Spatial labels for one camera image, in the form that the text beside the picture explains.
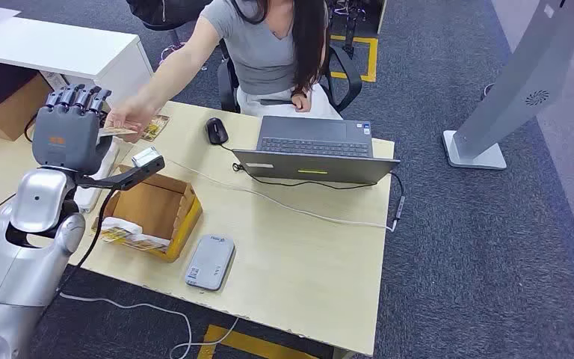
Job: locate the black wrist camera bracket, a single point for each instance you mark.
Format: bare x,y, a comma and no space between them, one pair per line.
128,179

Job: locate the white yellow key card stack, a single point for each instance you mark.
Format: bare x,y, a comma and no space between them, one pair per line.
128,239

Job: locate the white power strip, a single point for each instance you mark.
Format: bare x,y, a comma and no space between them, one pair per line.
86,200

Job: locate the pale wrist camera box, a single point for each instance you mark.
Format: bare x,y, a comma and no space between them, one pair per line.
147,157

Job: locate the large brown cardboard box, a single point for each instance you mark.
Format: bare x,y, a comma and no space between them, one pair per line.
9,116

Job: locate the black office chair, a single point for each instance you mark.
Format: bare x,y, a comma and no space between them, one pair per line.
346,74

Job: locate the brown patterned card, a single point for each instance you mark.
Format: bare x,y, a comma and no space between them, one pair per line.
155,127

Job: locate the white printed packet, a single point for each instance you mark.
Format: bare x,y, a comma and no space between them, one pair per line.
53,79

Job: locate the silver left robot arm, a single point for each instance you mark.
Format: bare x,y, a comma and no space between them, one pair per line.
14,277

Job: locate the chrome stool base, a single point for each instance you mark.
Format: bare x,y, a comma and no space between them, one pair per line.
166,49

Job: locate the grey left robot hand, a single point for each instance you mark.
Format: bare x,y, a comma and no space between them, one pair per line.
66,141

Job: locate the black phone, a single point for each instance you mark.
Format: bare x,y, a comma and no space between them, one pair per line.
277,101

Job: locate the person's left hand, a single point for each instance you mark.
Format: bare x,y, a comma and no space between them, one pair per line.
302,103

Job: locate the grey card reader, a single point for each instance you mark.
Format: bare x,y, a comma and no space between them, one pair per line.
210,262

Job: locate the black equipment stand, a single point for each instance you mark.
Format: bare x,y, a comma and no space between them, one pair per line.
350,29

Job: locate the person's right forearm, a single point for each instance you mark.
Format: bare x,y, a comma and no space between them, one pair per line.
168,77

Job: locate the person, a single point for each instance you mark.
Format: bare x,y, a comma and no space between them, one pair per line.
267,54
168,12

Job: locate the open yellow cardboard box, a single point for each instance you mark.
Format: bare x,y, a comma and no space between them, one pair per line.
153,208

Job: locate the silver kiosk stand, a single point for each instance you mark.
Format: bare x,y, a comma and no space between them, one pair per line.
515,84

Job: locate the patterned ID card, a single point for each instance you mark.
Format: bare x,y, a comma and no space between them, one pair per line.
118,132

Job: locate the person's right hand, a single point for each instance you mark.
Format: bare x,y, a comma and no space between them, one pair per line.
131,116

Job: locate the black computer mouse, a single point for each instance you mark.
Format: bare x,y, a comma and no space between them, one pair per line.
216,131

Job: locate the white cabinet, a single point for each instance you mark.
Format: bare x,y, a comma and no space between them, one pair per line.
69,49

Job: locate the grey laptop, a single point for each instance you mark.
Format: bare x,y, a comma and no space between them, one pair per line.
316,168

